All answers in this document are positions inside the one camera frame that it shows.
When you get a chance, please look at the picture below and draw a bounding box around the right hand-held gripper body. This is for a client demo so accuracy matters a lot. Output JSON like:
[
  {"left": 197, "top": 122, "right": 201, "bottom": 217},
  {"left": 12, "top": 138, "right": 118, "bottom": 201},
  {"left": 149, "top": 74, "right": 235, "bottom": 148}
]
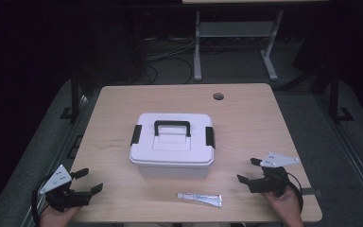
[{"left": 248, "top": 152, "right": 301, "bottom": 198}]

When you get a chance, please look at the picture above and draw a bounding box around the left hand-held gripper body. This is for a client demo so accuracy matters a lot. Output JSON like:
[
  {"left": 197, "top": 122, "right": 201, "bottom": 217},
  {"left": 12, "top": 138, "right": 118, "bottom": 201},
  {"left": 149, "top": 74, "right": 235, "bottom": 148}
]
[{"left": 39, "top": 164, "right": 93, "bottom": 213}]

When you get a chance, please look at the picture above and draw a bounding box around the white ointment tube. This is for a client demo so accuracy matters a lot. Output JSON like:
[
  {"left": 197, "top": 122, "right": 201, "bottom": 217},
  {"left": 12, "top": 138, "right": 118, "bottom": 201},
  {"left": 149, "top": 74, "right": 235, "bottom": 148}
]
[{"left": 177, "top": 192, "right": 223, "bottom": 208}]

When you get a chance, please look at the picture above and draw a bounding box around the white storage box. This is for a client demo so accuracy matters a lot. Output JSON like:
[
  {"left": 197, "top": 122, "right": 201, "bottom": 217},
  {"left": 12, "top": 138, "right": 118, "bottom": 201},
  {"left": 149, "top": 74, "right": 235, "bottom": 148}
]
[{"left": 136, "top": 161, "right": 213, "bottom": 181}]

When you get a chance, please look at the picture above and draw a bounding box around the white box lid black handle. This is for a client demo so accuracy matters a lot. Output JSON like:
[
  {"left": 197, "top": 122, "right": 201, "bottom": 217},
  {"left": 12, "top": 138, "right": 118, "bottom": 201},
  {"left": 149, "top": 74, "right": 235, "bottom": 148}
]
[{"left": 129, "top": 113, "right": 216, "bottom": 167}]

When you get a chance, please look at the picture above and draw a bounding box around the person's left hand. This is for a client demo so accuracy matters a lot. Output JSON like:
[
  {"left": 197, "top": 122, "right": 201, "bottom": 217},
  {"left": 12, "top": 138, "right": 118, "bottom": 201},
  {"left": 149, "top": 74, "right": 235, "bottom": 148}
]
[{"left": 39, "top": 204, "right": 81, "bottom": 227}]

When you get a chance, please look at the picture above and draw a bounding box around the person's right hand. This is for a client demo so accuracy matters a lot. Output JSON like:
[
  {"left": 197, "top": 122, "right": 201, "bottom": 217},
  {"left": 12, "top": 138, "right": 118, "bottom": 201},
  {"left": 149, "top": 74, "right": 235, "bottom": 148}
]
[{"left": 261, "top": 185, "right": 304, "bottom": 227}]

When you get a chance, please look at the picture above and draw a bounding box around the grey tape strip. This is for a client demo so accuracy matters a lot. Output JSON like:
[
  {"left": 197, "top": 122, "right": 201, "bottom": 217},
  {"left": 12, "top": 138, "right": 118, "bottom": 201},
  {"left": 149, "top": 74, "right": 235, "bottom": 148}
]
[{"left": 302, "top": 187, "right": 323, "bottom": 197}]

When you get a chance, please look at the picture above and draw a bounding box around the black metal stand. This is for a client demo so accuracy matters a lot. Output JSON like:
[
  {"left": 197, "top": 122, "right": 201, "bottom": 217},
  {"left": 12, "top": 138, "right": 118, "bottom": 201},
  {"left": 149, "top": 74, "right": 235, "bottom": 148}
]
[
  {"left": 327, "top": 67, "right": 354, "bottom": 123},
  {"left": 60, "top": 67, "right": 84, "bottom": 123}
]

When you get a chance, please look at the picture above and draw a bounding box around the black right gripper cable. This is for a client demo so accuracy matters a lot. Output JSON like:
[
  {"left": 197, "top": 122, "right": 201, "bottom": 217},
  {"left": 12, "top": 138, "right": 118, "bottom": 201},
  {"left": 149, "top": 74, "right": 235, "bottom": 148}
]
[{"left": 284, "top": 170, "right": 304, "bottom": 213}]

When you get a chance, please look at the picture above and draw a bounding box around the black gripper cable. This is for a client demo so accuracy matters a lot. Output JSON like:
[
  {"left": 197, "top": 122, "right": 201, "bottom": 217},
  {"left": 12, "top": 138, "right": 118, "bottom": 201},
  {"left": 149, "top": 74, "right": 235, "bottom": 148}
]
[
  {"left": 31, "top": 172, "right": 51, "bottom": 227},
  {"left": 284, "top": 170, "right": 304, "bottom": 213}
]

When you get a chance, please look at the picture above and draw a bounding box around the aluminium floor rail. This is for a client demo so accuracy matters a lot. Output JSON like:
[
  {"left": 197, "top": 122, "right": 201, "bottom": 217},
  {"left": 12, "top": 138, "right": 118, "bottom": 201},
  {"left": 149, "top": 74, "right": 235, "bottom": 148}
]
[
  {"left": 316, "top": 93, "right": 363, "bottom": 218},
  {"left": 20, "top": 93, "right": 91, "bottom": 227}
]

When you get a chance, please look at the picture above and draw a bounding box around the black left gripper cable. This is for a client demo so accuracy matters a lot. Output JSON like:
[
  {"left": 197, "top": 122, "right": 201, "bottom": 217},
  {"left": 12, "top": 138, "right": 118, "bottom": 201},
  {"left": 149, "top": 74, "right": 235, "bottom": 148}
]
[{"left": 31, "top": 172, "right": 51, "bottom": 227}]

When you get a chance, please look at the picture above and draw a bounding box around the grey metal desk frame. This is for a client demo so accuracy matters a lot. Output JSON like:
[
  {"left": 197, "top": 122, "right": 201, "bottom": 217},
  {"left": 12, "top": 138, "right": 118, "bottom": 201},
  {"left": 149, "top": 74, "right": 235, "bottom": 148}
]
[{"left": 181, "top": 0, "right": 329, "bottom": 82}]

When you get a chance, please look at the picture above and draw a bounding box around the bundle of floor cables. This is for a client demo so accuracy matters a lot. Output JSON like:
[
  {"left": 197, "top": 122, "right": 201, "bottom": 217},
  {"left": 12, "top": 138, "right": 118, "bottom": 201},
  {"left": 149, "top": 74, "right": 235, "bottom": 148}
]
[{"left": 143, "top": 36, "right": 197, "bottom": 85}]

